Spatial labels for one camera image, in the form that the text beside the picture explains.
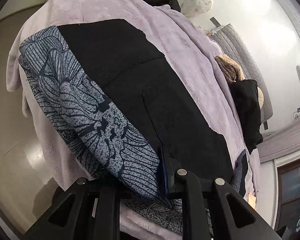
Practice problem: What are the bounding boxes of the black garment on bed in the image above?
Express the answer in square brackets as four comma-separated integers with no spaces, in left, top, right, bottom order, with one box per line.
[229,80,263,154]

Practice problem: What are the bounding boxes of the dark framed window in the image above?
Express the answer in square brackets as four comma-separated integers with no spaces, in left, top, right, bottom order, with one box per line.
[275,159,300,239]

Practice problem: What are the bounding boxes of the peach cloth on bed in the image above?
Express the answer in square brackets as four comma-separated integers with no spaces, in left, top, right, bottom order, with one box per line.
[247,192,256,210]

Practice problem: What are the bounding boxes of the tan fur trim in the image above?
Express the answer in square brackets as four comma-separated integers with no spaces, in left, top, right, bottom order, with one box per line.
[214,54,264,114]

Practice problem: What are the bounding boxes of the lilac plush bed blanket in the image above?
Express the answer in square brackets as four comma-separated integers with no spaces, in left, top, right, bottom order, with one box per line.
[6,0,262,240]

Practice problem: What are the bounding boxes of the small black clothing pile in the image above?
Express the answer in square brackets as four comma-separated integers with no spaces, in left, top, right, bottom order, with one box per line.
[144,0,181,12]

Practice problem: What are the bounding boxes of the white floral plush bag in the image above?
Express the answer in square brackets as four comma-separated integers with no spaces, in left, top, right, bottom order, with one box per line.
[181,0,213,17]

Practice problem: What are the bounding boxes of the black patterned-lining pants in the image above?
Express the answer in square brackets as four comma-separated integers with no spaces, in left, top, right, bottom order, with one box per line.
[19,19,247,233]

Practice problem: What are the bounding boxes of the grey quilted headboard pillow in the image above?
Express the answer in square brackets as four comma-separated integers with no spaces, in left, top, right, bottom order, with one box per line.
[209,23,273,130]

